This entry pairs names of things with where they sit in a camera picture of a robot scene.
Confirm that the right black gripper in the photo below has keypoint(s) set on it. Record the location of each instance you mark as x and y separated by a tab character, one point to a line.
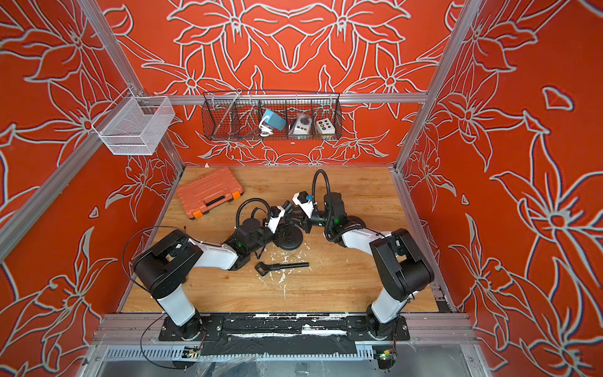
308	223

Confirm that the black mic clip pole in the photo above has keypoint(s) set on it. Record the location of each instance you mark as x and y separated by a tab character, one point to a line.
263	269
288	220

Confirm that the black round stand base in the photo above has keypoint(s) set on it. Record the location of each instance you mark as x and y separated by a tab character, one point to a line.
289	238

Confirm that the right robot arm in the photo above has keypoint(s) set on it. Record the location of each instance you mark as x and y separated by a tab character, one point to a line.
401	266

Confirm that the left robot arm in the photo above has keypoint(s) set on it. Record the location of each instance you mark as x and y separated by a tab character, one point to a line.
163	268

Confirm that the orange plastic tool case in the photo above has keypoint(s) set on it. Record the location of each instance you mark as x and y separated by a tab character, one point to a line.
209	191

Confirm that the white button box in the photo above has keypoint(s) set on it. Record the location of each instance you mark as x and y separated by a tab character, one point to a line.
325	128

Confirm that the white device black knobs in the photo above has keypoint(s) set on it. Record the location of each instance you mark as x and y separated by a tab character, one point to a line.
302	126

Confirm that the teal box in basket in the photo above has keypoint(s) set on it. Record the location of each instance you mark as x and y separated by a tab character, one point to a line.
273	120

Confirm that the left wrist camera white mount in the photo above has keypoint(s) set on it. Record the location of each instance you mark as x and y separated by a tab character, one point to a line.
275	215

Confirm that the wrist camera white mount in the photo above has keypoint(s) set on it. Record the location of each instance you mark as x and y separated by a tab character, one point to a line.
306	202
275	215

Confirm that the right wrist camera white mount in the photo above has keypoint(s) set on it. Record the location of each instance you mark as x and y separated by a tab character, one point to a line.
306	202

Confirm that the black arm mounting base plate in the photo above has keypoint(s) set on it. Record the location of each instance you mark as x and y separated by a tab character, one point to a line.
288	335

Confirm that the black wire wall basket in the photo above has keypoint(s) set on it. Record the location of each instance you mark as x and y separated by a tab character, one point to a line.
236	115

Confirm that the clear plastic wall bin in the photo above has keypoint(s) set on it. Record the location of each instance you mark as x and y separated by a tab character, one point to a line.
133	128

